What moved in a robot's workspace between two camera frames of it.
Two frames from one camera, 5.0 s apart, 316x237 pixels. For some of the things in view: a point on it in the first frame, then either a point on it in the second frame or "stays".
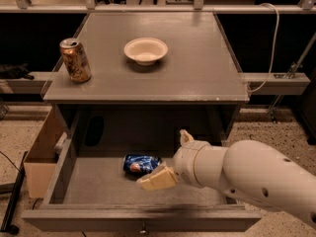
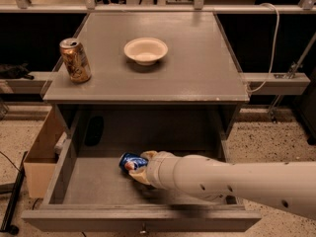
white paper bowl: x=145 y=50 stays
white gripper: x=186 y=163 to x=157 y=169
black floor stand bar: x=8 y=225 stays
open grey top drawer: x=89 y=191 stays
